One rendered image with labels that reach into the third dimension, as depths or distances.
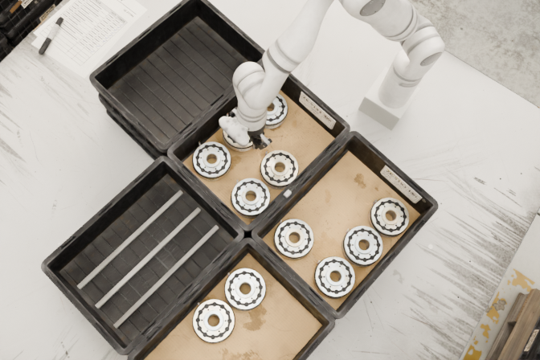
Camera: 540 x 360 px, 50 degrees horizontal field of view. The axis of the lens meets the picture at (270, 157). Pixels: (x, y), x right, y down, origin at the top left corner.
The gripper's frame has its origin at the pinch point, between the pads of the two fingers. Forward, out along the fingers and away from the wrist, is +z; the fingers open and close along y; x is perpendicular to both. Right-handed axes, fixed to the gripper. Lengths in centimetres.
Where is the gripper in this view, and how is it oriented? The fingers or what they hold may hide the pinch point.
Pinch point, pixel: (249, 138)
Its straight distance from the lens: 155.1
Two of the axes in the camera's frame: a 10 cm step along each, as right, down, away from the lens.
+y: -7.1, -6.8, 2.0
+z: -0.6, 3.4, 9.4
